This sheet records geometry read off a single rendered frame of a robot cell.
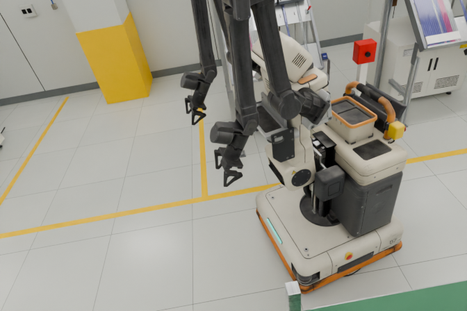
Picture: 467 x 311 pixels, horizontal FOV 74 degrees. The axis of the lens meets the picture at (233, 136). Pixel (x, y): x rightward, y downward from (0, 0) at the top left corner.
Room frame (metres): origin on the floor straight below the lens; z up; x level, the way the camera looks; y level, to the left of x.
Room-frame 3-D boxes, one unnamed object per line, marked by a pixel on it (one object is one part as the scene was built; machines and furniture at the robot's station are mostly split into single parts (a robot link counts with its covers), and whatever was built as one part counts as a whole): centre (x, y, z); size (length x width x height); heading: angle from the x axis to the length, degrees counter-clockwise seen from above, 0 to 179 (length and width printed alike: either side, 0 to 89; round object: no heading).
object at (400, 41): (2.71, -1.85, 0.31); 0.70 x 0.65 x 0.62; 90
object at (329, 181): (1.07, -0.31, 0.68); 0.28 x 0.27 x 0.25; 14
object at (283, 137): (1.09, -0.17, 0.99); 0.28 x 0.16 x 0.22; 14
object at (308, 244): (1.17, -0.45, 0.16); 0.67 x 0.64 x 0.25; 104
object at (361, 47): (2.24, -1.13, 0.39); 0.24 x 0.24 x 0.78; 0
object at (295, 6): (2.52, -0.42, 0.66); 1.01 x 0.73 x 1.31; 0
